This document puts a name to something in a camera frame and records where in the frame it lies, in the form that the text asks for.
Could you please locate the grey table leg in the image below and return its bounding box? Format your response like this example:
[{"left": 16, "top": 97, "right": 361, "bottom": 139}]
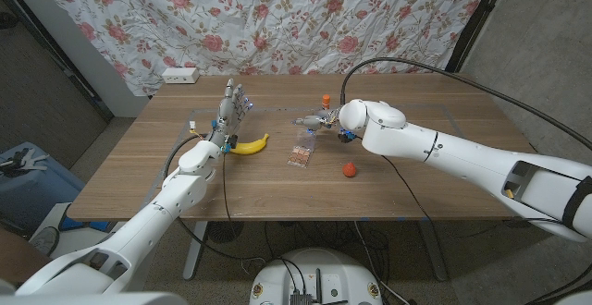
[{"left": 418, "top": 221, "right": 450, "bottom": 282}]

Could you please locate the white floor box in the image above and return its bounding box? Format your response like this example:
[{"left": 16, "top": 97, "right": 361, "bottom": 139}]
[{"left": 28, "top": 201, "right": 121, "bottom": 260}]

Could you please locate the person's bare leg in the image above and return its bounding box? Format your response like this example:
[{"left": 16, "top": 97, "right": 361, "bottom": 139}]
[{"left": 0, "top": 228, "right": 52, "bottom": 286}]

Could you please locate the black round floor fan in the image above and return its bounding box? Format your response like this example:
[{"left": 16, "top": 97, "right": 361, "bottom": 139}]
[{"left": 205, "top": 221, "right": 245, "bottom": 245}]

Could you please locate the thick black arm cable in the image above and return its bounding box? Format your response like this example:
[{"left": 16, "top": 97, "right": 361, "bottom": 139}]
[
  {"left": 164, "top": 133, "right": 207, "bottom": 179},
  {"left": 339, "top": 56, "right": 592, "bottom": 152}
]

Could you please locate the white table leg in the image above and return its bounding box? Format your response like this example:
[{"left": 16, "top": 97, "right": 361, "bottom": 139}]
[{"left": 182, "top": 220, "right": 209, "bottom": 281}]

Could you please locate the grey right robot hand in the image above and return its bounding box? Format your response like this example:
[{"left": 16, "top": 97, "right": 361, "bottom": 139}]
[{"left": 291, "top": 108, "right": 343, "bottom": 133}]

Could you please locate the white power strip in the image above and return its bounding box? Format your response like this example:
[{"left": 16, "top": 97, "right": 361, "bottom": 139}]
[{"left": 161, "top": 67, "right": 201, "bottom": 85}]

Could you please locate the dark sneaker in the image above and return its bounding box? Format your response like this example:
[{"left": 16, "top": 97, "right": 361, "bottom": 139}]
[{"left": 28, "top": 226, "right": 60, "bottom": 257}]

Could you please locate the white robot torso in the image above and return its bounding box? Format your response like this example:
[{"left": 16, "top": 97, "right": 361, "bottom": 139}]
[{"left": 249, "top": 248, "right": 383, "bottom": 305}]

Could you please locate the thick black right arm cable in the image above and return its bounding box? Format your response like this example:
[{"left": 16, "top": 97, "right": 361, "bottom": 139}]
[{"left": 339, "top": 56, "right": 592, "bottom": 152}]

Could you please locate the black backdrop stand pole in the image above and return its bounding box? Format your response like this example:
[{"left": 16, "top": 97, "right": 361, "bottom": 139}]
[{"left": 444, "top": 0, "right": 512, "bottom": 74}]

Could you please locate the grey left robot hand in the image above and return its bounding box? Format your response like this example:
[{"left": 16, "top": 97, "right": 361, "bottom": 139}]
[{"left": 207, "top": 78, "right": 254, "bottom": 153}]

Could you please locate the white and black tool bundle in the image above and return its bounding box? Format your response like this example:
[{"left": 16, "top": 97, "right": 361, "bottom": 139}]
[{"left": 0, "top": 147, "right": 51, "bottom": 177}]

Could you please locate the clear snack packet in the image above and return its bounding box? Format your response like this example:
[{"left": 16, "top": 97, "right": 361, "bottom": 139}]
[{"left": 287, "top": 128, "right": 317, "bottom": 169}]

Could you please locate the yellow banana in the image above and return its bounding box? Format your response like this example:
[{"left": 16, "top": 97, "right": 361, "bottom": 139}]
[{"left": 229, "top": 133, "right": 270, "bottom": 156}]

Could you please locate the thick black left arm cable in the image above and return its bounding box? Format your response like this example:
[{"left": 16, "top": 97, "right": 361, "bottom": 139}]
[{"left": 164, "top": 133, "right": 207, "bottom": 179}]

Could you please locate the blue storage bin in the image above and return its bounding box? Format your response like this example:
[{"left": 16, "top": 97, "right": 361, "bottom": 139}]
[{"left": 0, "top": 141, "right": 87, "bottom": 226}]

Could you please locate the floral backdrop cloth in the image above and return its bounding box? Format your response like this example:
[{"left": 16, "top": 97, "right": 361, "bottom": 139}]
[{"left": 27, "top": 0, "right": 496, "bottom": 97}]

